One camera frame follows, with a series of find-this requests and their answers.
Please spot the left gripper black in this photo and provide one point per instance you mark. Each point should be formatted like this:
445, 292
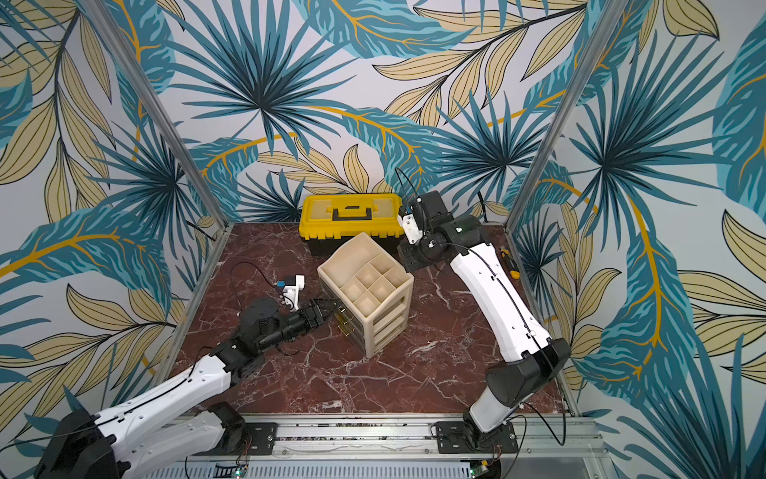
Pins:
312, 316

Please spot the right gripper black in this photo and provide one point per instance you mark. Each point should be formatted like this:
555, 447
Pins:
413, 254

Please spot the beige drawer organizer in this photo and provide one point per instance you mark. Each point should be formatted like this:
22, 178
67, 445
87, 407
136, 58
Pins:
373, 290

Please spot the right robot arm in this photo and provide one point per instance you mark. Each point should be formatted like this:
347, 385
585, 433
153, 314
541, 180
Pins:
531, 357

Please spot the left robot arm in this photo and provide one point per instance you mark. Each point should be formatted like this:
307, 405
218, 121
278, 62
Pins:
140, 436

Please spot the yellow black screwdriver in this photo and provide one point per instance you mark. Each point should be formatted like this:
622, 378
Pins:
510, 265

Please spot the yellow black toolbox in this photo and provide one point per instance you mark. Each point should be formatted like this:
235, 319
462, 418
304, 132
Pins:
329, 221

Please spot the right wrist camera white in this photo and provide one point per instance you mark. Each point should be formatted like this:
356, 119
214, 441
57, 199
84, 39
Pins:
413, 232

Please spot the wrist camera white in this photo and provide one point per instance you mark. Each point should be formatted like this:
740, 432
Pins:
413, 232
290, 288

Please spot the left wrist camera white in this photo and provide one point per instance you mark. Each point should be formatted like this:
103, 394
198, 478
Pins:
290, 288

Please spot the right aluminium corner post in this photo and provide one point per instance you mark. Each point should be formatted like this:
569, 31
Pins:
596, 44

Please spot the aluminium corner post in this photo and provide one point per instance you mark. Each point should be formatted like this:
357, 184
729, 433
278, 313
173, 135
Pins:
596, 44
108, 28

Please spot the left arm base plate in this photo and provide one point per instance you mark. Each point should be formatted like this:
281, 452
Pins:
251, 438

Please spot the aluminium front rail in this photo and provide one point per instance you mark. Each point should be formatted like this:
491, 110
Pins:
405, 445

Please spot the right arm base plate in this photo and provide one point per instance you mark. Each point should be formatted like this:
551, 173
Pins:
462, 437

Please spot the left aluminium corner post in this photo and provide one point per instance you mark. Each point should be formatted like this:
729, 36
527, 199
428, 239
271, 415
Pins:
108, 28

